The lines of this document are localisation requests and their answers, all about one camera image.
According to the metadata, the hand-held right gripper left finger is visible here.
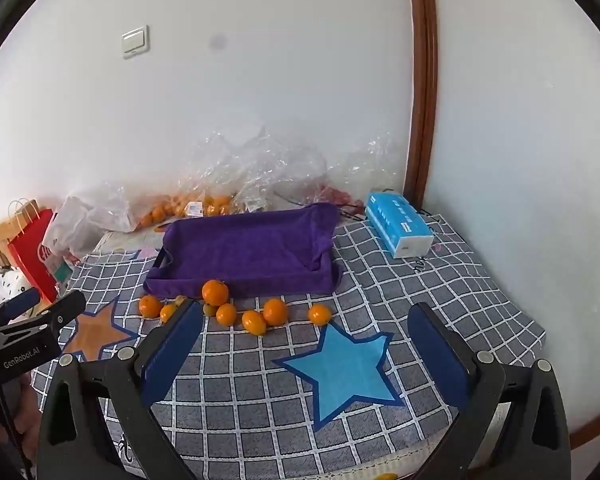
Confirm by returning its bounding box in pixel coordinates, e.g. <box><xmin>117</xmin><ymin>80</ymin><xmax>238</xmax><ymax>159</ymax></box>
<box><xmin>37</xmin><ymin>300</ymin><xmax>206</xmax><ymax>480</ymax></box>

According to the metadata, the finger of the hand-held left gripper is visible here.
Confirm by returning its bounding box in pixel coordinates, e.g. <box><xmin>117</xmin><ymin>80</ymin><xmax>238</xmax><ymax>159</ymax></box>
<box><xmin>0</xmin><ymin>287</ymin><xmax>41</xmax><ymax>323</ymax></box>
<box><xmin>30</xmin><ymin>290</ymin><xmax>87</xmax><ymax>333</ymax></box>

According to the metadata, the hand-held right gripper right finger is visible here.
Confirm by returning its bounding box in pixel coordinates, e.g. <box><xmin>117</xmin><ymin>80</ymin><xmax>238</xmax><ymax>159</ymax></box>
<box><xmin>407</xmin><ymin>302</ymin><xmax>573</xmax><ymax>480</ymax></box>

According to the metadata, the large orange with stem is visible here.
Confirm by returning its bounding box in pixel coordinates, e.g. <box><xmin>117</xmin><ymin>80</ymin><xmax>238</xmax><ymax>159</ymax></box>
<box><xmin>201</xmin><ymin>279</ymin><xmax>230</xmax><ymax>306</ymax></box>

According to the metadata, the white dotted cloth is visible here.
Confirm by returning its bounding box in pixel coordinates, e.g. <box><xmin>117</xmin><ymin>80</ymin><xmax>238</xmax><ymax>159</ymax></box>
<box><xmin>0</xmin><ymin>267</ymin><xmax>31</xmax><ymax>311</ymax></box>

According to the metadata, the red paper bag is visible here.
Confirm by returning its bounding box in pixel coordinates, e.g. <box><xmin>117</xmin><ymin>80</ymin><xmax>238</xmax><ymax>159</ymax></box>
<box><xmin>7</xmin><ymin>199</ymin><xmax>61</xmax><ymax>305</ymax></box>

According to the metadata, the white plastic bag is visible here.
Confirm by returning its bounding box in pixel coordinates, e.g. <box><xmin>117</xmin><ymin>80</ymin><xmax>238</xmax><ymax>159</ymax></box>
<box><xmin>42</xmin><ymin>185</ymin><xmax>141</xmax><ymax>256</ymax></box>

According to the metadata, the grey checked star bed sheet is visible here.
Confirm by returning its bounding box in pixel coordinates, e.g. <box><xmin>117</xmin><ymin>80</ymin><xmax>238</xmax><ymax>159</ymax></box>
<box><xmin>30</xmin><ymin>212</ymin><xmax>548</xmax><ymax>480</ymax></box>

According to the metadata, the purple towel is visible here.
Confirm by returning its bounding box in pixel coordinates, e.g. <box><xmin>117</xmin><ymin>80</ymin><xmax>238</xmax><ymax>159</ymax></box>
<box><xmin>143</xmin><ymin>203</ymin><xmax>344</xmax><ymax>298</ymax></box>

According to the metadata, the pile of small tangerines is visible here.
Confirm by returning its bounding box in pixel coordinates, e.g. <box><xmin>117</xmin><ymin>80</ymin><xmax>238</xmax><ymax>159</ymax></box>
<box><xmin>137</xmin><ymin>197</ymin><xmax>181</xmax><ymax>226</ymax></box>

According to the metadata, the blue tissue pack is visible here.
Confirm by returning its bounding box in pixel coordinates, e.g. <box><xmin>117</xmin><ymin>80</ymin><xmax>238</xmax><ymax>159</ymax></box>
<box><xmin>364</xmin><ymin>191</ymin><xmax>435</xmax><ymax>259</ymax></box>

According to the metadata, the clear bag of oranges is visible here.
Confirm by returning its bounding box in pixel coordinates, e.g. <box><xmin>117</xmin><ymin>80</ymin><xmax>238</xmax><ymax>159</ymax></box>
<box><xmin>177</xmin><ymin>192</ymin><xmax>236</xmax><ymax>218</ymax></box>

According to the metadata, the brown wooden baseboard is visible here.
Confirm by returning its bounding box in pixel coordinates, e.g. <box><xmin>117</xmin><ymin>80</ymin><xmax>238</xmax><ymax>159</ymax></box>
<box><xmin>562</xmin><ymin>370</ymin><xmax>600</xmax><ymax>461</ymax></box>

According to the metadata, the pile of red cherry tomatoes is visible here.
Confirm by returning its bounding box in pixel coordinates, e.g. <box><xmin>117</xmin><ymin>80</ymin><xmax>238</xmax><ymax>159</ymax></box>
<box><xmin>317</xmin><ymin>185</ymin><xmax>366</xmax><ymax>208</ymax></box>

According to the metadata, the crumpled clear plastic bag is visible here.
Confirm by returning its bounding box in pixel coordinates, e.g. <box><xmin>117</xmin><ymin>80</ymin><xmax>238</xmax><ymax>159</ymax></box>
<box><xmin>177</xmin><ymin>125</ymin><xmax>331</xmax><ymax>211</ymax></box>
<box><xmin>327</xmin><ymin>132</ymin><xmax>406</xmax><ymax>206</ymax></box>

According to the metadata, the brown wooden door frame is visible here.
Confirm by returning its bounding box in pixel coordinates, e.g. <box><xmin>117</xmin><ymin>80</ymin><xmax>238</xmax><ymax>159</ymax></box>
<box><xmin>402</xmin><ymin>0</ymin><xmax>440</xmax><ymax>206</ymax></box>

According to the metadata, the white light switch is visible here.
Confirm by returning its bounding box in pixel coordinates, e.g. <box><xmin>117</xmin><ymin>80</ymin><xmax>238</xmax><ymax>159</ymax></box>
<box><xmin>120</xmin><ymin>25</ymin><xmax>151</xmax><ymax>60</ymax></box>

